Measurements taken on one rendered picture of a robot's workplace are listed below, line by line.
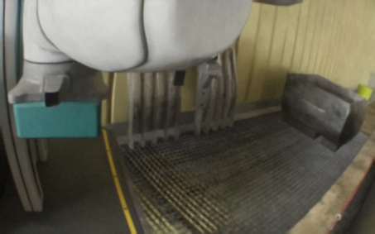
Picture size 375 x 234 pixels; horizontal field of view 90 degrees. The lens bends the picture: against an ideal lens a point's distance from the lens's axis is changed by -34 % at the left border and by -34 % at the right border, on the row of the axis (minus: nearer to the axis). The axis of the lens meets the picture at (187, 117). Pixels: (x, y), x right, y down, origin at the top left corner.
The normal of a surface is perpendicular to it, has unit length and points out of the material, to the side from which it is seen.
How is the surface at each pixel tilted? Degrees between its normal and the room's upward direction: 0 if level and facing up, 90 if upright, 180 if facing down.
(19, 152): 90
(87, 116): 90
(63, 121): 90
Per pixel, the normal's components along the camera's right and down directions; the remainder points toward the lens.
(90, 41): -0.44, 0.75
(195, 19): 0.69, 0.47
